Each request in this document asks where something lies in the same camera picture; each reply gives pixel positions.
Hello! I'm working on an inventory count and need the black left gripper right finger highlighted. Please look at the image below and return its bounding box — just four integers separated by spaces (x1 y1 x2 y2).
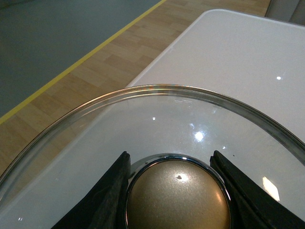
210 150 305 229

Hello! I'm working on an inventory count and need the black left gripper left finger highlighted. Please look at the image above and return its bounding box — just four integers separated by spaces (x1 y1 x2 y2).
53 151 131 229

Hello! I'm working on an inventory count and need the glass pot lid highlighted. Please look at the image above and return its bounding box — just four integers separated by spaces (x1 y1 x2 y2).
0 84 305 229

